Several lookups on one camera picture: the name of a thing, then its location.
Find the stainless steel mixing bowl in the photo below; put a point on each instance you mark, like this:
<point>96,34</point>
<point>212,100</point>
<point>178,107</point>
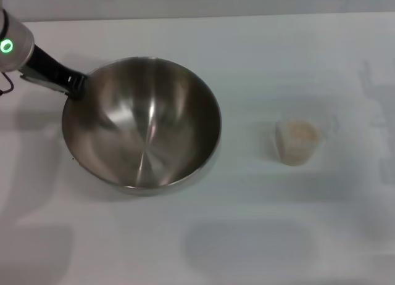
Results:
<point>145,127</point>

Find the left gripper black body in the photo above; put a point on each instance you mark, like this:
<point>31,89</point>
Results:
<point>49,67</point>

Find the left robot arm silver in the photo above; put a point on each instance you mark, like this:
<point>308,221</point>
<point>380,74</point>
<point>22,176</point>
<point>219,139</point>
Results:
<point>15,32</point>

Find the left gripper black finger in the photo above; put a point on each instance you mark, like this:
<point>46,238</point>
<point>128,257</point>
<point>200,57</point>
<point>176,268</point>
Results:
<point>75,94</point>
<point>78,81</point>

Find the white rice grains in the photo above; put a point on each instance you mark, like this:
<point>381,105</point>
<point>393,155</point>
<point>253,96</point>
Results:
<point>301,132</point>

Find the clear plastic measuring cup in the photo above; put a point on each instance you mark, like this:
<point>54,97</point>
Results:
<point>285,149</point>

